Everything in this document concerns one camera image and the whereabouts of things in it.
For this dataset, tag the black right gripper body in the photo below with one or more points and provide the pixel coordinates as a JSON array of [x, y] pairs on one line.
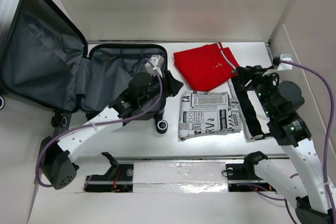
[[263, 85]]

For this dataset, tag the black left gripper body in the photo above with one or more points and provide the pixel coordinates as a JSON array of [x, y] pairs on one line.
[[155, 92]]

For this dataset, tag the newspaper print cloth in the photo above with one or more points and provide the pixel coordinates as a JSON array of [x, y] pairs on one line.
[[206, 113]]

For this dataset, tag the black white striped shirt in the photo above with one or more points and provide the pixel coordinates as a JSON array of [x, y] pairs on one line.
[[253, 118]]

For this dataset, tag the red polo shirt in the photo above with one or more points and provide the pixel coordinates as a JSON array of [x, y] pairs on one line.
[[206, 67]]

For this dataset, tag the black white space suitcase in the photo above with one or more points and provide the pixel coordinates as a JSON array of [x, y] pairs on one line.
[[46, 59]]

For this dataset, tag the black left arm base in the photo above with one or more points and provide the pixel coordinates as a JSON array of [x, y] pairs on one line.
[[117, 179]]

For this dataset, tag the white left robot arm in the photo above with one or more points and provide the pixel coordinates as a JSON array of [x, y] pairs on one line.
[[79, 150]]

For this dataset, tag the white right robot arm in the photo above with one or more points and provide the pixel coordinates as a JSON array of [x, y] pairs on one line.
[[314, 199]]

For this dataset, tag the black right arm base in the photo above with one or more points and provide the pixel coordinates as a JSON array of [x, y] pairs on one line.
[[241, 177]]

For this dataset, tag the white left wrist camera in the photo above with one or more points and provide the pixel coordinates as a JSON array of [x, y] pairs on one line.
[[154, 64]]

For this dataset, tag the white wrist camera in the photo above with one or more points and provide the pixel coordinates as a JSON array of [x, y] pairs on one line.
[[282, 62], [154, 64]]

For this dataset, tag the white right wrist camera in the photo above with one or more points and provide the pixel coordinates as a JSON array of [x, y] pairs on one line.
[[282, 62]]

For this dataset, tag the aluminium mounting rail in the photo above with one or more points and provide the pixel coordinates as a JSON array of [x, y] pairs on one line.
[[181, 173]]

